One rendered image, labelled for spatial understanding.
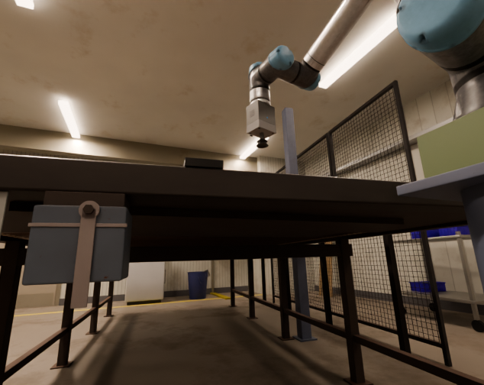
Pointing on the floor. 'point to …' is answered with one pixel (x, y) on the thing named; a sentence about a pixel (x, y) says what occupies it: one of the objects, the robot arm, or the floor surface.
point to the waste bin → (198, 284)
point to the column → (481, 219)
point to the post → (296, 257)
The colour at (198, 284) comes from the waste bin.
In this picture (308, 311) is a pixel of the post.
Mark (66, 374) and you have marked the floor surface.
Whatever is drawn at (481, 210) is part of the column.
